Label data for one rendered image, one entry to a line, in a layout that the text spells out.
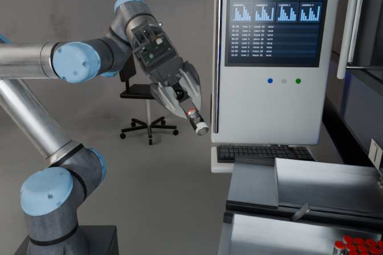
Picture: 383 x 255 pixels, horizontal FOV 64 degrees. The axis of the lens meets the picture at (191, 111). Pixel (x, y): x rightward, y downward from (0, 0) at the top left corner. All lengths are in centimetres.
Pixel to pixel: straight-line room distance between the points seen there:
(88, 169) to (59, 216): 15
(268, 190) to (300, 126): 55
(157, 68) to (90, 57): 13
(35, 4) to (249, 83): 336
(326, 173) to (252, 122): 44
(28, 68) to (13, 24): 377
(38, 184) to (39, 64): 30
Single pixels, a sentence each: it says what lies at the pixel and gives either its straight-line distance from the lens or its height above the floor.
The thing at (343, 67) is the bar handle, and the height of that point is 122.
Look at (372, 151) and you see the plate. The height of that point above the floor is 102.
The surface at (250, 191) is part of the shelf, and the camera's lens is 99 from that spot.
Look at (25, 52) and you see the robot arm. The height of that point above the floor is 133.
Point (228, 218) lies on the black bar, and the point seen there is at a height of 90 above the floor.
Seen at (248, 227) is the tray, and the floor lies 88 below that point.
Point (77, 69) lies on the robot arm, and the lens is 61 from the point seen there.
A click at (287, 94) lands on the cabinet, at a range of 142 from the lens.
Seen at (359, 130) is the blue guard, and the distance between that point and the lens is 115.
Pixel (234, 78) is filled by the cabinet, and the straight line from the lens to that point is 137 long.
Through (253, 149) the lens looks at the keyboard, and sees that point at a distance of 138.
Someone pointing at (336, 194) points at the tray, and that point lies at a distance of 105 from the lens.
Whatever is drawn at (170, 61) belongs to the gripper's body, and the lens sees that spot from 57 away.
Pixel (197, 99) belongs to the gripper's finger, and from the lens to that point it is 54.
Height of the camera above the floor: 141
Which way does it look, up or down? 19 degrees down
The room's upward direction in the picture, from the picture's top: straight up
